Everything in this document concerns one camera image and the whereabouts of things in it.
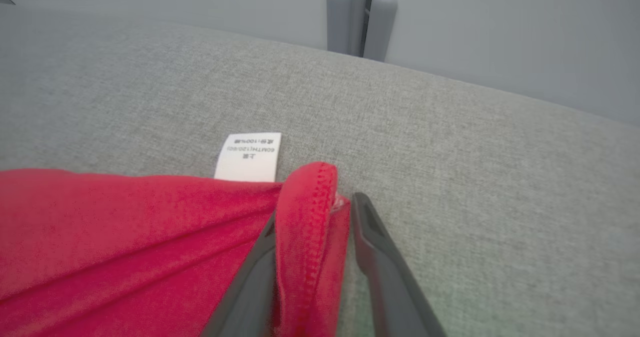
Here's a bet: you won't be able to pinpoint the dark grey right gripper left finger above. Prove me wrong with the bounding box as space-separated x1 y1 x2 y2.
200 210 278 337

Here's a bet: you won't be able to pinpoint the grey fabric sofa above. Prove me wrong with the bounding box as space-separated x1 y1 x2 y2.
0 7 640 337

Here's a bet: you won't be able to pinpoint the red basketball jersey white sleeves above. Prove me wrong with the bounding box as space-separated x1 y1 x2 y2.
0 132 353 337

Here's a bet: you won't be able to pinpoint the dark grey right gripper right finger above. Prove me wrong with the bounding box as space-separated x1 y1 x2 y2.
349 191 449 337

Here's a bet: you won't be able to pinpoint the grey round partition post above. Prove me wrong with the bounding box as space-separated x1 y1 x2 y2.
326 0 353 56
363 0 399 63

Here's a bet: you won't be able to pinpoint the grey partition frame upright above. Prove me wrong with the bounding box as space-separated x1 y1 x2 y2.
343 0 389 58

